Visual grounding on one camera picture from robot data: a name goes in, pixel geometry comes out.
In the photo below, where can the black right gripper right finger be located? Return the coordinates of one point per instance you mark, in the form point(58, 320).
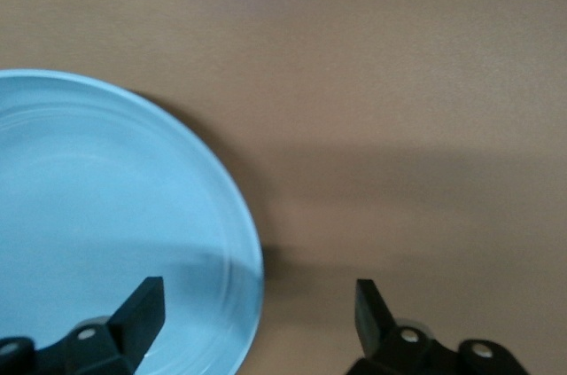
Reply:
point(374, 326)

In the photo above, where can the blue plate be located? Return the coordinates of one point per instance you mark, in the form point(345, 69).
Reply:
point(111, 180)

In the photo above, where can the brown table cover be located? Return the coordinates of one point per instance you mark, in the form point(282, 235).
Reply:
point(398, 104)

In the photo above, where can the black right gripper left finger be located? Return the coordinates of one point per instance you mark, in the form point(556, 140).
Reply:
point(137, 322)

